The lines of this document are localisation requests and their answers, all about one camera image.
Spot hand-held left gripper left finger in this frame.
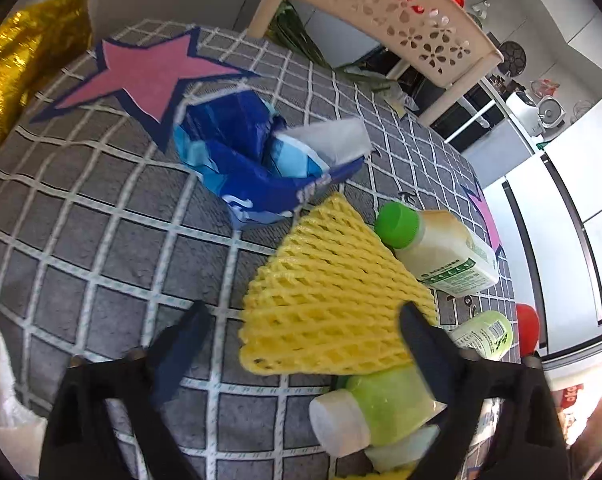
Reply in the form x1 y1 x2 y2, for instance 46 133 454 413
38 301 212 480

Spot white rice cooker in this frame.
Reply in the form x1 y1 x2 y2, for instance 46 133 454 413
506 91 544 137

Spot pink star sticker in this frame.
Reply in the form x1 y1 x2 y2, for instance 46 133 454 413
28 27 262 153
463 185 504 261

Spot beige perforated chair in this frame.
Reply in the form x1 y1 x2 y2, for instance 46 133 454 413
248 0 504 126

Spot round metal steamer tray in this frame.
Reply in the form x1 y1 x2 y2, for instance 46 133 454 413
498 41 526 67

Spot white refrigerator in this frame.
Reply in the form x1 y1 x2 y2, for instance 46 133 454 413
481 25 602 361

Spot crumpled white tissue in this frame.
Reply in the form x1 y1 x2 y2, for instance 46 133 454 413
0 290 49 478

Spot green onions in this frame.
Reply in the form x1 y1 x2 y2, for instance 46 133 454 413
268 0 416 111

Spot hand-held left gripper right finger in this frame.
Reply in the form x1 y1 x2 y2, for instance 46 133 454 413
398 302 569 480

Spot grey checked tablecloth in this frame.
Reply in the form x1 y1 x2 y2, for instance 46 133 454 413
0 17 519 480

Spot pale green labelled bottle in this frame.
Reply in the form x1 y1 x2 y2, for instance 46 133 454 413
450 310 514 362

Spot gold foil bag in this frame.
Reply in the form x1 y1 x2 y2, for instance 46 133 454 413
0 0 94 171

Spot blue white plastic wrapper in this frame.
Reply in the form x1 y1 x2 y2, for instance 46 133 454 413
172 87 372 228

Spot yellow foam net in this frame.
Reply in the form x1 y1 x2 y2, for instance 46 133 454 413
238 191 438 376

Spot red stool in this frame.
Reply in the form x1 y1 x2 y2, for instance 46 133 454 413
516 304 540 358

